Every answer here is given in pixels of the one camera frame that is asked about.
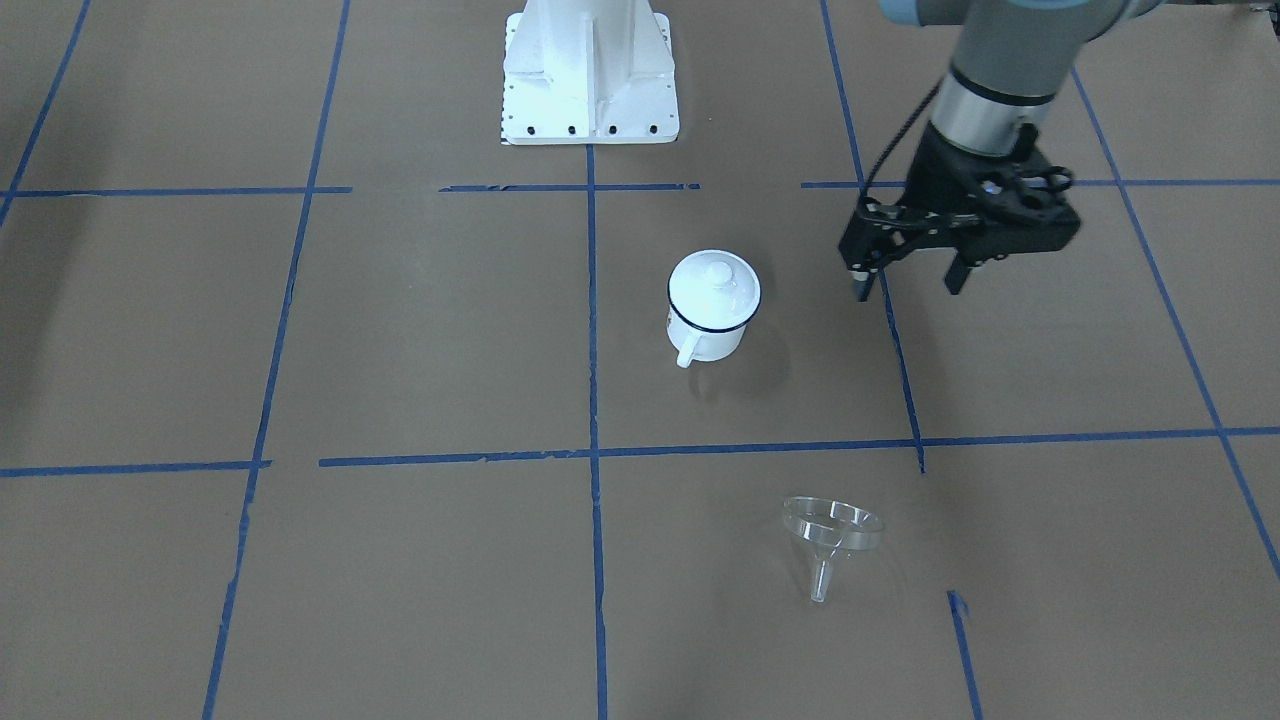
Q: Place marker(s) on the white enamel mug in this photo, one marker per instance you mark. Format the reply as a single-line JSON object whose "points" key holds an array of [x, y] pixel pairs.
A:
{"points": [[695, 343]]}

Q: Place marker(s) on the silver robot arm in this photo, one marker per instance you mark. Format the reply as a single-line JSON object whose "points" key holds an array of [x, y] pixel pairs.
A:
{"points": [[1009, 63]]}

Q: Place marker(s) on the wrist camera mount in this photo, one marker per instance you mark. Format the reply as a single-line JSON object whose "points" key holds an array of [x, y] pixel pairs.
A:
{"points": [[984, 209]]}

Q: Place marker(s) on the clear plastic funnel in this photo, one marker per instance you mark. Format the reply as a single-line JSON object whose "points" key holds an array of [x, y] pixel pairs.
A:
{"points": [[832, 530]]}

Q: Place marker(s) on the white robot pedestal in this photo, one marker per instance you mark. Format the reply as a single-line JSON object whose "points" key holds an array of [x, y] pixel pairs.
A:
{"points": [[579, 72]]}

